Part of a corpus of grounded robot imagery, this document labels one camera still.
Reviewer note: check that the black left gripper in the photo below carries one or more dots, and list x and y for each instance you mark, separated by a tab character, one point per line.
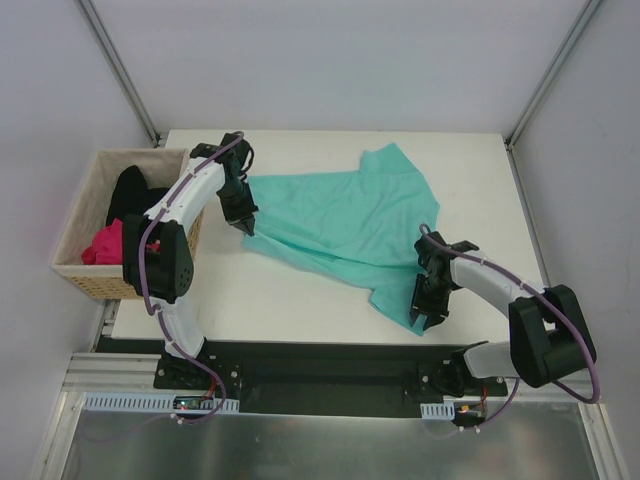
238	211

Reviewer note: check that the teal t shirt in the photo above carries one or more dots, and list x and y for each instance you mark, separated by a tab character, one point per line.
357	227

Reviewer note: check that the white cable duct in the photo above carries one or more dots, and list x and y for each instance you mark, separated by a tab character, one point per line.
158	403
450	410

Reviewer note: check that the aluminium front frame rail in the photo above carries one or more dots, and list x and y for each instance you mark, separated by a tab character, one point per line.
247	366

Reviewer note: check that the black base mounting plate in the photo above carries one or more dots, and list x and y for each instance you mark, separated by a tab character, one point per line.
359	401

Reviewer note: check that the left white cable duct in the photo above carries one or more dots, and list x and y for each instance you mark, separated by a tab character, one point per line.
158	403

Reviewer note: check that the black t shirt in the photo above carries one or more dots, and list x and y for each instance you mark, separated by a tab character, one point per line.
132	195

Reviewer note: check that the wicker laundry basket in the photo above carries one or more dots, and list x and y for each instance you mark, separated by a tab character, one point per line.
86	234

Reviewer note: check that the pink t shirt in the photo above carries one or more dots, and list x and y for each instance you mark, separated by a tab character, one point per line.
106	247

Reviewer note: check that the left rear aluminium post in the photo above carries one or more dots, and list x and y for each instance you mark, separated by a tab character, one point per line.
98	28

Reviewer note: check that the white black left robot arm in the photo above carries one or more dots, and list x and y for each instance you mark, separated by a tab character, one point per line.
157	259

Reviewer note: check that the right rear aluminium post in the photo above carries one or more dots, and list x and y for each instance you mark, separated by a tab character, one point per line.
560	59

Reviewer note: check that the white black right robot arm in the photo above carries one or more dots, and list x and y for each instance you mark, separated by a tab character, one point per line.
549	340

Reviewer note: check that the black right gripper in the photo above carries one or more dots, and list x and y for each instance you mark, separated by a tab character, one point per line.
430	305

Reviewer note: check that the aluminium post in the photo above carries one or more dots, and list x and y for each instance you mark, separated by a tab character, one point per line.
98	28
560	59

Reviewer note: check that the right white cable duct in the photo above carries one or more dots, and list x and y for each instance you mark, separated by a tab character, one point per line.
450	410

